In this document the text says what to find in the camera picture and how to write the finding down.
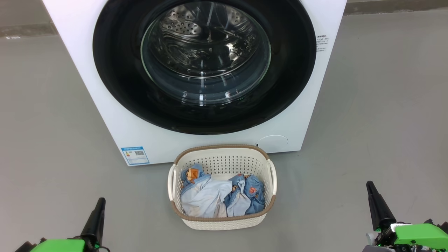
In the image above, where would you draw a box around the black round glass washer door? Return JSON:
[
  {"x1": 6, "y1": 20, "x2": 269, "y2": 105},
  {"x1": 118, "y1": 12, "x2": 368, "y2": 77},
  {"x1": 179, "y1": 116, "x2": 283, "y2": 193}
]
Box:
[{"x1": 93, "y1": 0, "x2": 317, "y2": 135}]

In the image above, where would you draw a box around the blue energy label sticker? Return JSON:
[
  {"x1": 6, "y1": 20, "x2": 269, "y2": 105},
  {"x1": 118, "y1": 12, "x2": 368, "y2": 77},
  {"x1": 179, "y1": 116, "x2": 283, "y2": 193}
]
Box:
[{"x1": 121, "y1": 146, "x2": 150, "y2": 166}]

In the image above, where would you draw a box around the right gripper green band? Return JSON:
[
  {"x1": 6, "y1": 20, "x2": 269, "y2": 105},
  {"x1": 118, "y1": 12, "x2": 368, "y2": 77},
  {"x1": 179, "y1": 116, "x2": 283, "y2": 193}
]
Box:
[{"x1": 362, "y1": 181, "x2": 448, "y2": 252}]

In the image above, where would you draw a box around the pale blue white garment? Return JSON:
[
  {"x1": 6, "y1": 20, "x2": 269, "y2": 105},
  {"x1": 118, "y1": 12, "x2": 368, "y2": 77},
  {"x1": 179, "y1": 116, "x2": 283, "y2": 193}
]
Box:
[{"x1": 180, "y1": 163, "x2": 233, "y2": 218}]

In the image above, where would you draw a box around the stainless steel washing machine drum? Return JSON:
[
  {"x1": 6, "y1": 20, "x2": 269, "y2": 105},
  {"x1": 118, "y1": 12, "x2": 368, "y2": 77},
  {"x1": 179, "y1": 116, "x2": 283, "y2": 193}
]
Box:
[{"x1": 141, "y1": 1, "x2": 272, "y2": 104}]

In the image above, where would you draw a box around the blue garment with orange prints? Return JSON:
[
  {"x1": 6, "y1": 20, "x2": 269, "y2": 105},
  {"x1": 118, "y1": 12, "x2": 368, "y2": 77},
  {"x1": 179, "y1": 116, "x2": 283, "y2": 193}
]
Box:
[{"x1": 224, "y1": 174, "x2": 266, "y2": 217}]

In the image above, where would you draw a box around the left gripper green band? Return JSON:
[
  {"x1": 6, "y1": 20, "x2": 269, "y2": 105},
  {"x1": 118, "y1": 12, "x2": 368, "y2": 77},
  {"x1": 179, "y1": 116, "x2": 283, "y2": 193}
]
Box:
[{"x1": 14, "y1": 197, "x2": 111, "y2": 252}]

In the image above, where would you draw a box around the round white filter cover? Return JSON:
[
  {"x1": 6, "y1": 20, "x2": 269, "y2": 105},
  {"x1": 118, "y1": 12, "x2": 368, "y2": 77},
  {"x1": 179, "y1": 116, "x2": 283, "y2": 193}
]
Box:
[{"x1": 255, "y1": 135, "x2": 289, "y2": 154}]

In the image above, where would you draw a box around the white front-load washing machine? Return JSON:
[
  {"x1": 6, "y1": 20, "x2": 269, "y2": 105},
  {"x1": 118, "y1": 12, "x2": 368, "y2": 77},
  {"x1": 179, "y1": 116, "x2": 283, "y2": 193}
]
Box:
[{"x1": 42, "y1": 0, "x2": 348, "y2": 167}]

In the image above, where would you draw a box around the cream perforated laundry basket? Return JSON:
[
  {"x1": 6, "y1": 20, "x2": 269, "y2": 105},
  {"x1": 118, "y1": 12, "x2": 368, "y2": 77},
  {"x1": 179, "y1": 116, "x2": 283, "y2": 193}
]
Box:
[{"x1": 167, "y1": 144, "x2": 278, "y2": 231}]

